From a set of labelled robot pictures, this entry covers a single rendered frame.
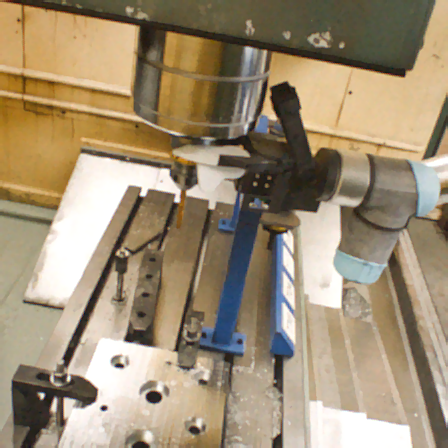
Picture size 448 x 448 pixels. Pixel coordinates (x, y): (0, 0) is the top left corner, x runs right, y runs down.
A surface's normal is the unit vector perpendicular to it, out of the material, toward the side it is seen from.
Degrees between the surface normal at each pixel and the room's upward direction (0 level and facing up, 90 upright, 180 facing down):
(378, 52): 90
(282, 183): 90
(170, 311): 0
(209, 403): 0
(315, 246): 24
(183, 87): 90
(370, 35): 90
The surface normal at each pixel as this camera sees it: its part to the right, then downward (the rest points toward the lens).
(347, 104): -0.09, 0.51
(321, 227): 0.11, -0.55
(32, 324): 0.16, -0.84
